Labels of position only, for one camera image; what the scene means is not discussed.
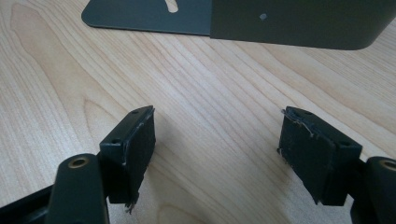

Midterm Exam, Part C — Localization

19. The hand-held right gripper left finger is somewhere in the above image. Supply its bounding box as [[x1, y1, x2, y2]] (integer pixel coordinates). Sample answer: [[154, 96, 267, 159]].
[[99, 105, 157, 214]]

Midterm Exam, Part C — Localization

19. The black slotted corner rack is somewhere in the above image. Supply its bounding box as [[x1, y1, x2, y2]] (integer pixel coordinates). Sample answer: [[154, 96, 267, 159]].
[[81, 0, 396, 50]]

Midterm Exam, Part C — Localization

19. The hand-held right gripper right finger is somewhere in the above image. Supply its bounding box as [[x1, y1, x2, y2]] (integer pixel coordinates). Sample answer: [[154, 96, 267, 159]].
[[276, 105, 363, 206]]

